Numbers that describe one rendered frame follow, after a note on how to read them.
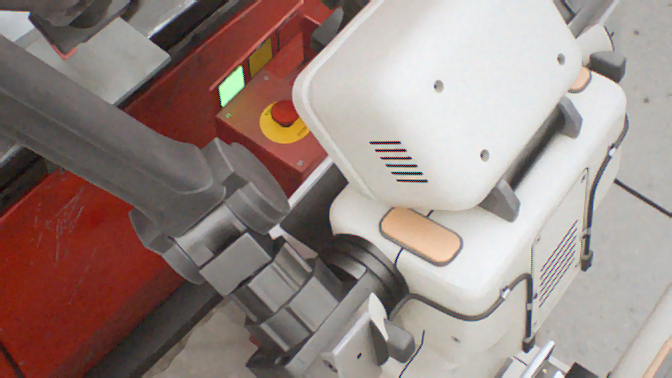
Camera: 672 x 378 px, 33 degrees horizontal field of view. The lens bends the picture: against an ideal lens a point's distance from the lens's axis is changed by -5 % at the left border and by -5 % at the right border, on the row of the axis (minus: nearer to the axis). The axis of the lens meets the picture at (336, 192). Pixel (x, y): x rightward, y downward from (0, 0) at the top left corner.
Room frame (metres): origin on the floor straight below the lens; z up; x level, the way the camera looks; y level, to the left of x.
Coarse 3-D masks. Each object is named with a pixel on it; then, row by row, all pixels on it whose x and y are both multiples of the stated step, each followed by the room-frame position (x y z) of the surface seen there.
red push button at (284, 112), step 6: (276, 102) 0.93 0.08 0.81; (282, 102) 0.93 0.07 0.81; (288, 102) 0.93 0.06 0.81; (276, 108) 0.92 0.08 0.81; (282, 108) 0.92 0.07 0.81; (288, 108) 0.92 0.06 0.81; (294, 108) 0.92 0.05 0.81; (270, 114) 0.92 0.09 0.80; (276, 114) 0.91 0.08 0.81; (282, 114) 0.91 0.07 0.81; (288, 114) 0.91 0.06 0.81; (294, 114) 0.91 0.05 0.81; (276, 120) 0.90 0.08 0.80; (282, 120) 0.90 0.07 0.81; (288, 120) 0.90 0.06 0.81; (294, 120) 0.90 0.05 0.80; (282, 126) 0.91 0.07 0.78; (288, 126) 0.91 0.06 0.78
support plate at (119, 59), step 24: (120, 24) 0.92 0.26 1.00; (24, 48) 0.89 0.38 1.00; (48, 48) 0.89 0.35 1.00; (96, 48) 0.89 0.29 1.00; (120, 48) 0.88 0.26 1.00; (144, 48) 0.88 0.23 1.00; (72, 72) 0.85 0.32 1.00; (96, 72) 0.85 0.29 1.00; (120, 72) 0.85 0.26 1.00; (144, 72) 0.85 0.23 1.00; (120, 96) 0.81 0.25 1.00
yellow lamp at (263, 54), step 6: (270, 42) 1.02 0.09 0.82; (258, 48) 1.01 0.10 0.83; (264, 48) 1.01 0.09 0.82; (270, 48) 1.02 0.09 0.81; (258, 54) 1.00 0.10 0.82; (264, 54) 1.01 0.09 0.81; (270, 54) 1.02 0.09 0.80; (252, 60) 0.99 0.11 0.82; (258, 60) 1.00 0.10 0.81; (264, 60) 1.01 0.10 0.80; (252, 66) 0.99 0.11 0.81; (258, 66) 1.00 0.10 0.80; (252, 72) 0.99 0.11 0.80
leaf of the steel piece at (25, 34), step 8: (0, 16) 0.95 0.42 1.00; (8, 16) 0.95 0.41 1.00; (16, 16) 0.94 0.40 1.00; (24, 16) 0.94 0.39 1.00; (0, 24) 0.93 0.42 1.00; (8, 24) 0.93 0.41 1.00; (16, 24) 0.93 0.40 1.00; (24, 24) 0.93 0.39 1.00; (0, 32) 0.92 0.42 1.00; (8, 32) 0.92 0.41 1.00; (16, 32) 0.92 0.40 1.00; (24, 32) 0.92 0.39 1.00; (32, 32) 0.90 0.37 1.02; (16, 40) 0.89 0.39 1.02; (24, 40) 0.89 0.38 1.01; (32, 40) 0.90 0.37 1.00
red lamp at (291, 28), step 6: (294, 18) 1.07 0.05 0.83; (288, 24) 1.05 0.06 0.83; (294, 24) 1.06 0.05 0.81; (282, 30) 1.04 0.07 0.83; (288, 30) 1.05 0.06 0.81; (294, 30) 1.06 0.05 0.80; (282, 36) 1.04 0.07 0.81; (288, 36) 1.05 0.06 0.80; (294, 36) 1.06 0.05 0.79; (282, 42) 1.04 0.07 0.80
